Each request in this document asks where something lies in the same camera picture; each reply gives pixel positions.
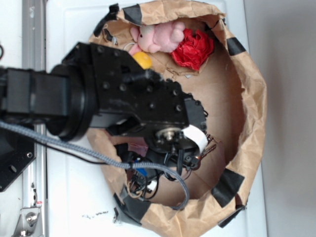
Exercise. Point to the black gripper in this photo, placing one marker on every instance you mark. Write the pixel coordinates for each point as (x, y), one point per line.
(110, 90)

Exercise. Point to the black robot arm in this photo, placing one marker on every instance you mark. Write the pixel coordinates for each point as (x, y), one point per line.
(30, 97)

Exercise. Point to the yellow rubber duck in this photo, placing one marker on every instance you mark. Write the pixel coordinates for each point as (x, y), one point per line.
(143, 60)

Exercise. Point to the pink plush toy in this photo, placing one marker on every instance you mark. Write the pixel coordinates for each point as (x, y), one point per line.
(163, 37)

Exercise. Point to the red crumpled tissue paper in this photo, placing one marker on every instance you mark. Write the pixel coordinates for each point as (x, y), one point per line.
(193, 50)

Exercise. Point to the brown paper bag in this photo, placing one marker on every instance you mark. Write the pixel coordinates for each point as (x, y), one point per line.
(232, 91)

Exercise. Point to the black octagonal mount plate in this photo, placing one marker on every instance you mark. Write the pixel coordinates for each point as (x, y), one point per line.
(16, 153)

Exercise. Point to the metal corner bracket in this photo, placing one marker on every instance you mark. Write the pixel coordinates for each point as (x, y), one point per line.
(29, 223)

